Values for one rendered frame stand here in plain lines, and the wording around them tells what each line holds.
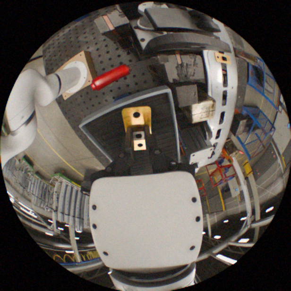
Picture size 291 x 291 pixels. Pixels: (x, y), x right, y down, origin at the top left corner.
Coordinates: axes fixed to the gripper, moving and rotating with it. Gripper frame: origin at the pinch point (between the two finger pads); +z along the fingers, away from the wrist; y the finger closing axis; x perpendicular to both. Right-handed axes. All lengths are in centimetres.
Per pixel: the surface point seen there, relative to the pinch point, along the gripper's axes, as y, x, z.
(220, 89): 29.2, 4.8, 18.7
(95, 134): -7.1, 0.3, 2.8
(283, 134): 815, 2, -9
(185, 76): 10.3, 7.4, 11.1
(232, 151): 60, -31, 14
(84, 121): -7.6, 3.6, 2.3
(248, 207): 355, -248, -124
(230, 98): 37.1, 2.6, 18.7
